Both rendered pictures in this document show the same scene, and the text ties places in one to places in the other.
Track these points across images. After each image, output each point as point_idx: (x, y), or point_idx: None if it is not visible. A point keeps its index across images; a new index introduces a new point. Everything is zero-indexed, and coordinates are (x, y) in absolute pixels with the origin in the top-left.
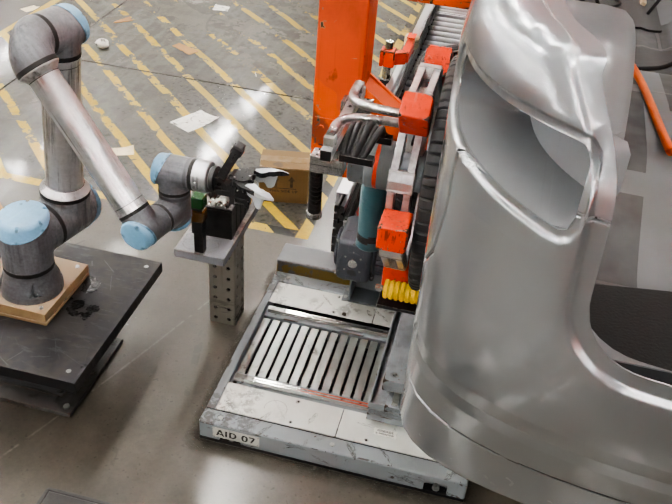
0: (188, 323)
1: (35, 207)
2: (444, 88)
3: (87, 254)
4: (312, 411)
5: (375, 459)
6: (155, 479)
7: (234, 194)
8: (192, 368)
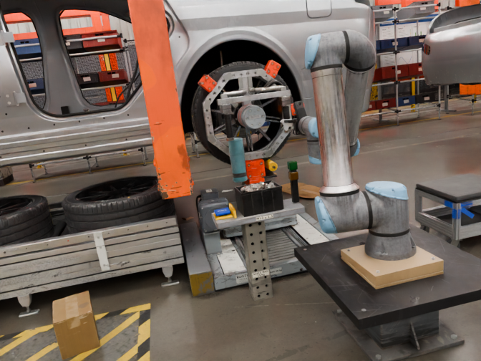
0: (285, 301)
1: (373, 184)
2: (257, 63)
3: (325, 269)
4: (308, 234)
5: (313, 219)
6: None
7: None
8: (317, 283)
